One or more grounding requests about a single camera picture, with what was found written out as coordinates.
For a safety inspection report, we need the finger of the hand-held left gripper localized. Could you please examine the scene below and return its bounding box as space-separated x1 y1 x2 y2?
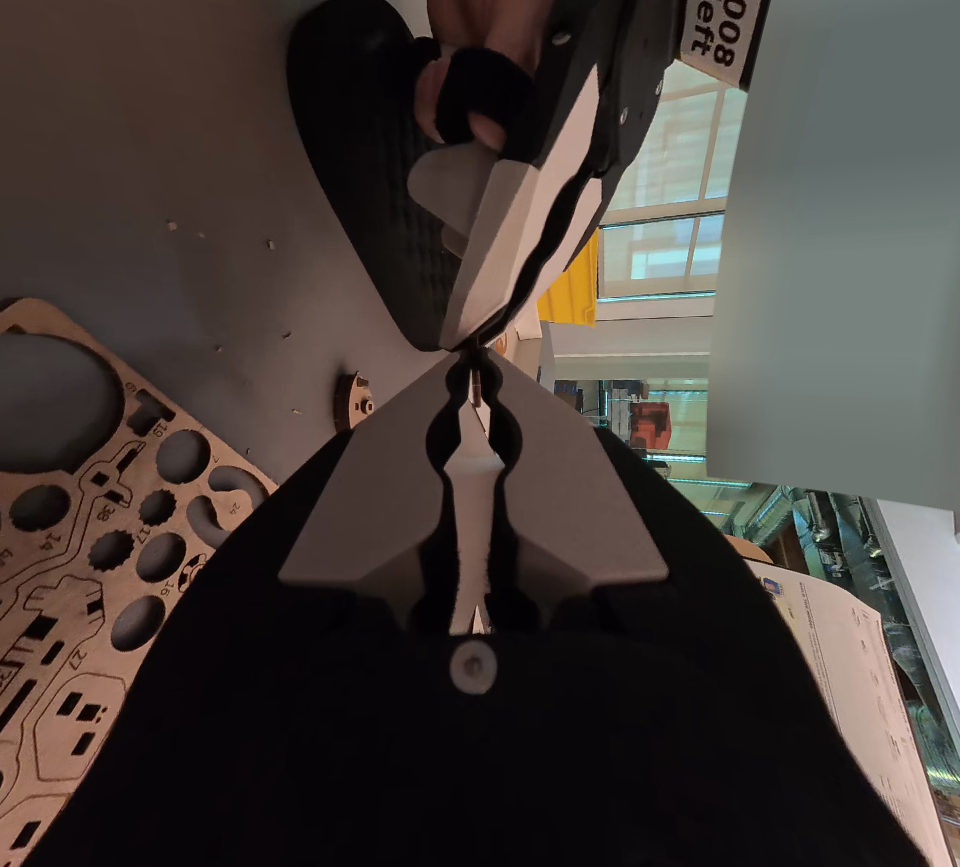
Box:
441 66 603 351
480 173 605 351

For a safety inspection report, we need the window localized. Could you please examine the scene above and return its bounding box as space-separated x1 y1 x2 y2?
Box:
592 0 751 302

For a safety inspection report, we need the printed white paper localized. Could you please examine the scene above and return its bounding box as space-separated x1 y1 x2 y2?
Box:
742 559 954 867

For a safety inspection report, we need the yellow plastic bin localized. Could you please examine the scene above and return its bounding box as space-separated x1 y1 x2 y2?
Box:
536 229 601 328

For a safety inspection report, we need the small round wooden wheel part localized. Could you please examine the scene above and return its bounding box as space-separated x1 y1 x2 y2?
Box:
333 372 376 433

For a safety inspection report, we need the laser-cut plywood parts sheet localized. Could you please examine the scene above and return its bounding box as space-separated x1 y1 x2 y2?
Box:
0 297 280 867

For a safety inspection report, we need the red storage bin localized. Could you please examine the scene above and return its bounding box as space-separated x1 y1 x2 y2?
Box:
628 400 670 450

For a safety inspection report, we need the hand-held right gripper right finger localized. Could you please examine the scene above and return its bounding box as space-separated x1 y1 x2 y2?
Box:
480 348 670 627

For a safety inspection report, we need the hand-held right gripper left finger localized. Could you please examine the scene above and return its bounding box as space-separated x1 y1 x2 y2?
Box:
277 351 470 632

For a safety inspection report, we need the black quilted pad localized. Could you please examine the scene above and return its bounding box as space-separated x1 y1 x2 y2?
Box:
285 0 481 352

